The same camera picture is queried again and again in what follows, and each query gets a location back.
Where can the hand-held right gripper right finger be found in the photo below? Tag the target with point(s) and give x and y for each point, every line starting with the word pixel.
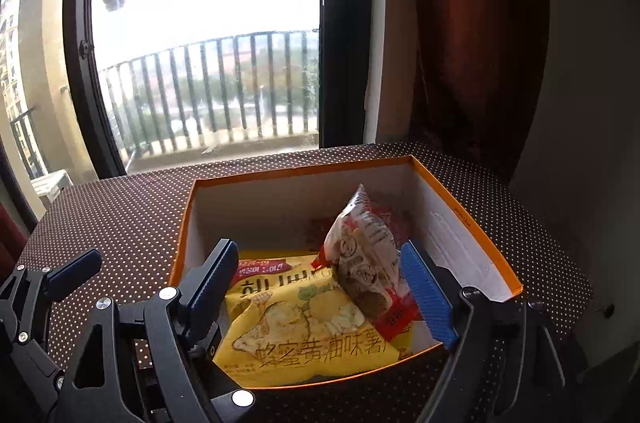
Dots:
pixel 427 298

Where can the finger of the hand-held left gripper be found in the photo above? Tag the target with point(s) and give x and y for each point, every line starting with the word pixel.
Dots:
pixel 75 275

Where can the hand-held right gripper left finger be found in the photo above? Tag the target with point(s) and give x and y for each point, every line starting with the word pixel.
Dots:
pixel 215 283

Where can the red clear bread packet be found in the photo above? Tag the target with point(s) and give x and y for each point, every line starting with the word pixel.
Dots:
pixel 365 253

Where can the large yellow chip bag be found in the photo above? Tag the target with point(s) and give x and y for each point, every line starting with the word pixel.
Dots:
pixel 300 333

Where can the orange cardboard box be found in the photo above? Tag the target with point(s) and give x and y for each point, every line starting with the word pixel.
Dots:
pixel 300 198

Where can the brown polka dot tablecloth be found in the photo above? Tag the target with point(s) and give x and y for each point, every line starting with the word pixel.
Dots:
pixel 115 223

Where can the white air conditioner unit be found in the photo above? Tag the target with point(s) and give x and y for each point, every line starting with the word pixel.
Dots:
pixel 50 188

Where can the white paper scrap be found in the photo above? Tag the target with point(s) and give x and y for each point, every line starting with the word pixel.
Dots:
pixel 212 148

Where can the balcony railing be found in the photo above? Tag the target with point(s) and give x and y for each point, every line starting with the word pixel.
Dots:
pixel 272 83

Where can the pale apartment building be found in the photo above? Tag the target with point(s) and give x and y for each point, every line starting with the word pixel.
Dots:
pixel 10 68

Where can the dark red curtain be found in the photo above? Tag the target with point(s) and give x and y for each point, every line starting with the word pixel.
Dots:
pixel 475 28

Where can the black window frame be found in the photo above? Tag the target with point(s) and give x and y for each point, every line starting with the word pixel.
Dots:
pixel 340 53

